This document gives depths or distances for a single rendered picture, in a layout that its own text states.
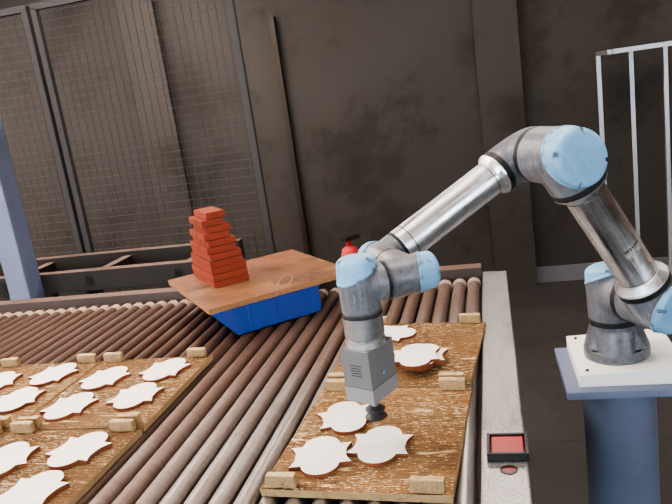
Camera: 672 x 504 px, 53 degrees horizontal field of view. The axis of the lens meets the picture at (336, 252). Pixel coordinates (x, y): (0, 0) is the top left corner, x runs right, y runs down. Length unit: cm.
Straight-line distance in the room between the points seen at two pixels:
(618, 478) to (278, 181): 405
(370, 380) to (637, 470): 83
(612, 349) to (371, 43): 382
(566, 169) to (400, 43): 390
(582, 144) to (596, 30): 386
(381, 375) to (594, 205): 54
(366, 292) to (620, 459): 87
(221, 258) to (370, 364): 113
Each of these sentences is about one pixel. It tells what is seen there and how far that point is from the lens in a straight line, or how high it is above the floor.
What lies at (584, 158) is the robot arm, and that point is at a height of 143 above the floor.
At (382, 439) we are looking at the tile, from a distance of 137.
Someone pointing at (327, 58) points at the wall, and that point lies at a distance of 524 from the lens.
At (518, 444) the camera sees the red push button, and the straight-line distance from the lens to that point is 136.
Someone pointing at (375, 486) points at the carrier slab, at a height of 94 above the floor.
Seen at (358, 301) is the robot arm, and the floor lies 125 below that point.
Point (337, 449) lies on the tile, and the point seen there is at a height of 94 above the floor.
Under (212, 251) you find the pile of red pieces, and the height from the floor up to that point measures 116.
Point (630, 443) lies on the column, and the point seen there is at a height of 71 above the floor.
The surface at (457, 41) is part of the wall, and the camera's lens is 513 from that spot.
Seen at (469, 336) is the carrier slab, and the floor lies 94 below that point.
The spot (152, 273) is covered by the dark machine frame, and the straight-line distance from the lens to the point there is 293.
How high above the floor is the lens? 161
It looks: 13 degrees down
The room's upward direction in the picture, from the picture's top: 8 degrees counter-clockwise
